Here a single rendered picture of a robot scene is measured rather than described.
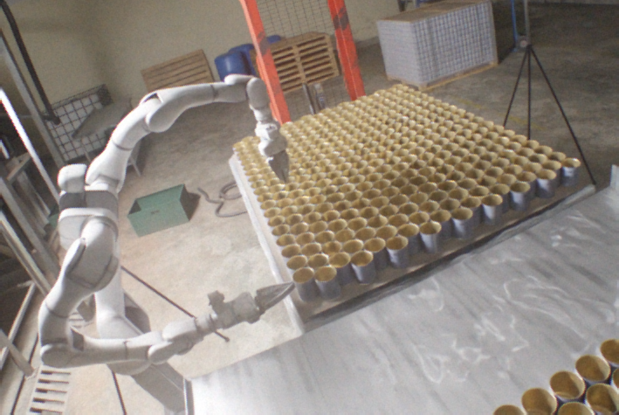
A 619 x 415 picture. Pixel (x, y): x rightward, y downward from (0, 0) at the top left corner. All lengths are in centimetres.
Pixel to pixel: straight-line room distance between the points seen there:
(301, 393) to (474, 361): 43
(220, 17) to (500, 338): 939
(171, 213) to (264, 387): 356
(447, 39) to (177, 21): 585
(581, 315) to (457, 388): 38
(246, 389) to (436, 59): 585
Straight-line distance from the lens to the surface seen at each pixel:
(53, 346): 125
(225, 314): 126
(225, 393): 123
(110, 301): 138
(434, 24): 649
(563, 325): 121
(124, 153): 141
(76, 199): 123
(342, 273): 130
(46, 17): 1031
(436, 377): 110
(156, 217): 466
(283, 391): 116
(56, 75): 1037
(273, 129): 141
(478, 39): 696
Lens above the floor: 197
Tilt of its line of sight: 27 degrees down
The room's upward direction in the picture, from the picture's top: 17 degrees counter-clockwise
